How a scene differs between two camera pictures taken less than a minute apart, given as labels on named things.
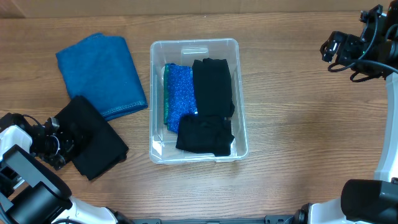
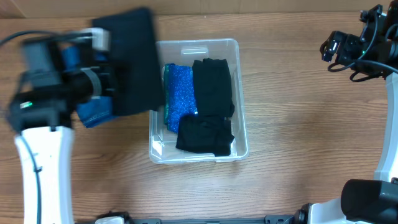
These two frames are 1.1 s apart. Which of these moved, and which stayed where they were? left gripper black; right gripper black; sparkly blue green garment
Moved: left gripper black
Stayed: sparkly blue green garment; right gripper black
